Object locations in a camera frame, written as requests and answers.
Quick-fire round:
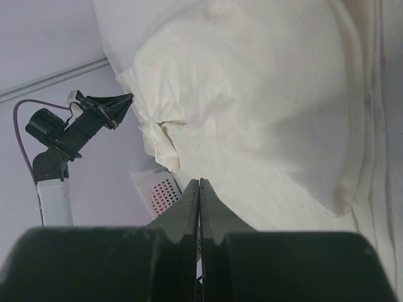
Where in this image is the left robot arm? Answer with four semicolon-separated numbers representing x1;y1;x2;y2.
25;91;133;227

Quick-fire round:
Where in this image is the pink red t shirt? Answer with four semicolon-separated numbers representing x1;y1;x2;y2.
149;178;181;217

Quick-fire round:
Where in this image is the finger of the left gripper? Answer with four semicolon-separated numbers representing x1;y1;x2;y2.
85;93;133;129

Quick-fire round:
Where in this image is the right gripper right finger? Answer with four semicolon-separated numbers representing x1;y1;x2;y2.
199;179;396;301

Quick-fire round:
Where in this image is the cream white t shirt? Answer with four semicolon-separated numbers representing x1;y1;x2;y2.
117;1;402;296

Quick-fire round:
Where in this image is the white plastic laundry basket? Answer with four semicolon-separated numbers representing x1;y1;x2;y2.
132;169;201;260

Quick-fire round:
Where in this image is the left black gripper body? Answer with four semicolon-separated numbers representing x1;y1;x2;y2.
64;99;105;150

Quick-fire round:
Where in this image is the left aluminium frame post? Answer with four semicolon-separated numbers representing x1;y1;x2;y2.
1;55;110;103

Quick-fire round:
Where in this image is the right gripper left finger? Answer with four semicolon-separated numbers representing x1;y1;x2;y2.
1;180;199;301

